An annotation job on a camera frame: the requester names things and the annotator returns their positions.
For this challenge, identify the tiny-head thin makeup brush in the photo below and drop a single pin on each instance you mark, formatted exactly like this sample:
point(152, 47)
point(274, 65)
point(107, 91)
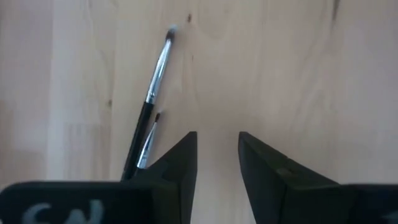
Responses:
point(147, 146)

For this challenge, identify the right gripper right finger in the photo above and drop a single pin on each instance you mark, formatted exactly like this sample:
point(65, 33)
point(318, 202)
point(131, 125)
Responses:
point(280, 193)

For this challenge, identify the long-ferrule black makeup brush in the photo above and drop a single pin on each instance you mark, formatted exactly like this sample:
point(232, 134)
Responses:
point(159, 71)

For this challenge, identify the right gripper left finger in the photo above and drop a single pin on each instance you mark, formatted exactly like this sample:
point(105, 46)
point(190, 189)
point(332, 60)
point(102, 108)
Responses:
point(168, 193)

